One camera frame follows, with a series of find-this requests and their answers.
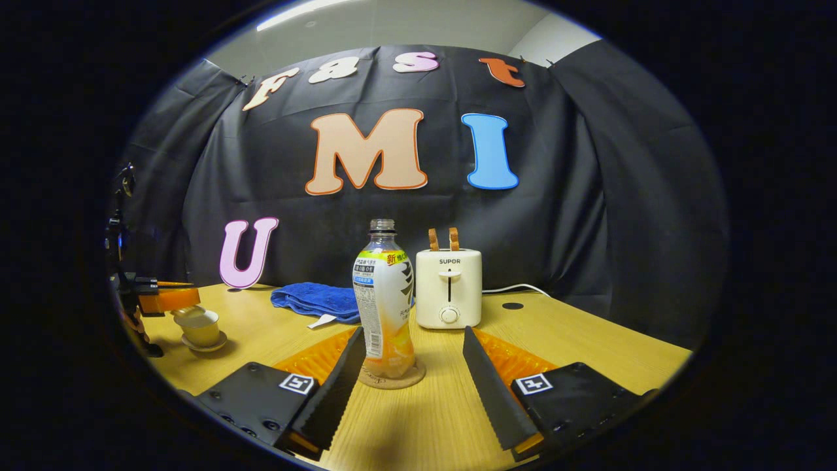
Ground white toaster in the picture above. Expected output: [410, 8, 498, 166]
[415, 248, 483, 330]

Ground white saucer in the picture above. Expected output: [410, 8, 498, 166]
[180, 330, 228, 354]

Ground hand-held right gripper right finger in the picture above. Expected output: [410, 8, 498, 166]
[462, 326, 658, 462]

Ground white toaster power cable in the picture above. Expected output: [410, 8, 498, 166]
[481, 283, 553, 299]

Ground black backdrop cloth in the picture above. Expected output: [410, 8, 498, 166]
[114, 39, 730, 347]

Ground ceiling light panel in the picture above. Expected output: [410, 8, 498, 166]
[255, 0, 354, 32]

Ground white teacup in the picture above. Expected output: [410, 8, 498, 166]
[182, 313, 221, 348]

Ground labelled plastic water bottle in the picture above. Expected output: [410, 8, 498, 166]
[353, 218, 416, 380]

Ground blue towel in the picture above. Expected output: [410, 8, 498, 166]
[270, 282, 416, 329]

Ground round cork coaster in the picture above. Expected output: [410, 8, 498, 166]
[358, 358, 427, 391]

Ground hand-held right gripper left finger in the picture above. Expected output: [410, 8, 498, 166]
[178, 326, 367, 462]

